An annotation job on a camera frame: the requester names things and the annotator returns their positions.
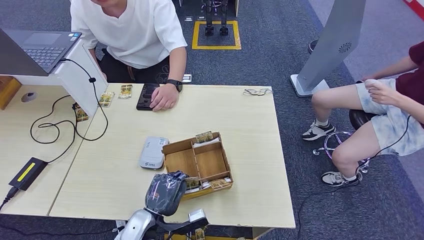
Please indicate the person's left hand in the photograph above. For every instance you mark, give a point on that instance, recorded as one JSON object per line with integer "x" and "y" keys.
{"x": 165, "y": 97}

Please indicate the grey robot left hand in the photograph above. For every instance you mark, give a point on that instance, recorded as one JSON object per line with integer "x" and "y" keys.
{"x": 165, "y": 193}

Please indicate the seated person's hand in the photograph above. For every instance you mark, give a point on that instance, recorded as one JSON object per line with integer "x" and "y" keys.
{"x": 382, "y": 94}

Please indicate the wooden organizer tray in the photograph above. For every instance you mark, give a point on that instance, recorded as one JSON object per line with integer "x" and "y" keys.
{"x": 205, "y": 162}

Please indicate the person's left forearm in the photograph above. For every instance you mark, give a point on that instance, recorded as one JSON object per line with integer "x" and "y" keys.
{"x": 179, "y": 64}

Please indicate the seated person's forearm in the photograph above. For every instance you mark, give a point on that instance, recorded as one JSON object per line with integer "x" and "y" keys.
{"x": 410, "y": 109}

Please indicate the seated person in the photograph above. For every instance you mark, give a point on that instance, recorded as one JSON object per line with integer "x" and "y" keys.
{"x": 391, "y": 132}

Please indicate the white card reader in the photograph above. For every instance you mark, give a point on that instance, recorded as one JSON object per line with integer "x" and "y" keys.
{"x": 153, "y": 152}

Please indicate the brown patterned card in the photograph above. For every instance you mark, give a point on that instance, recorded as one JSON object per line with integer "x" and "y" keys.
{"x": 80, "y": 113}

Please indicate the black wrist watch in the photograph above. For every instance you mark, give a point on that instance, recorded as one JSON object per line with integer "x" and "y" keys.
{"x": 175, "y": 84}

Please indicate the black smartphone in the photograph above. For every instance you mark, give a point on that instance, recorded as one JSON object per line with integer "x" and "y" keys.
{"x": 144, "y": 96}

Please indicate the silver floor socket plate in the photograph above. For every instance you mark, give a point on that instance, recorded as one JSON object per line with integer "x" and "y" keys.
{"x": 188, "y": 78}

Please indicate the black chrome stool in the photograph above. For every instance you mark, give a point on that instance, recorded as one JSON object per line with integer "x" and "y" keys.
{"x": 359, "y": 119}

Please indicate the white paper slip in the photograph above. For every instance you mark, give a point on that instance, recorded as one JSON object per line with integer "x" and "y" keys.
{"x": 205, "y": 143}

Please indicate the yellow floor strip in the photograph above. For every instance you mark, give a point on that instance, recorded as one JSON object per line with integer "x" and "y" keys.
{"x": 218, "y": 238}

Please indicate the grey kiosk stand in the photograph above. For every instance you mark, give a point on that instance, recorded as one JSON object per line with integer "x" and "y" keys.
{"x": 331, "y": 43}

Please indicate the black white sneaker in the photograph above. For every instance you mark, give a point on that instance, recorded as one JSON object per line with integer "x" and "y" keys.
{"x": 317, "y": 131}
{"x": 339, "y": 179}

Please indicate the small floor plate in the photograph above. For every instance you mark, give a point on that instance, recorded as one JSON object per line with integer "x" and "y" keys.
{"x": 188, "y": 18}
{"x": 201, "y": 17}

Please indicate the black round object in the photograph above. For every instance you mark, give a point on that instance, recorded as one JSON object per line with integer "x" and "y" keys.
{"x": 311, "y": 46}

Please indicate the white laptop stand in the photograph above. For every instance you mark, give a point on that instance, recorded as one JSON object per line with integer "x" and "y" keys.
{"x": 79, "y": 82}

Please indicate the red floor tape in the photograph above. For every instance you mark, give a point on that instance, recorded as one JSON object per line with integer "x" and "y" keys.
{"x": 415, "y": 7}

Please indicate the grey laptop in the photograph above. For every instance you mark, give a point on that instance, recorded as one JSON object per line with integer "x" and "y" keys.
{"x": 39, "y": 49}

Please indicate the grey round desk grommet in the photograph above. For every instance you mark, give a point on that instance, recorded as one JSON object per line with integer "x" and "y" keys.
{"x": 28, "y": 97}

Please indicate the black yellow-labelled power adapter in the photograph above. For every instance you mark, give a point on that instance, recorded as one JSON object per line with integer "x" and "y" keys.
{"x": 27, "y": 174}

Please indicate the wooden box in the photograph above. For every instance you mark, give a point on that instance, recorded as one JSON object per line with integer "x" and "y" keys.
{"x": 6, "y": 91}

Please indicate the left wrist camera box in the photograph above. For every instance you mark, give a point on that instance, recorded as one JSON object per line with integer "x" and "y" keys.
{"x": 197, "y": 216}

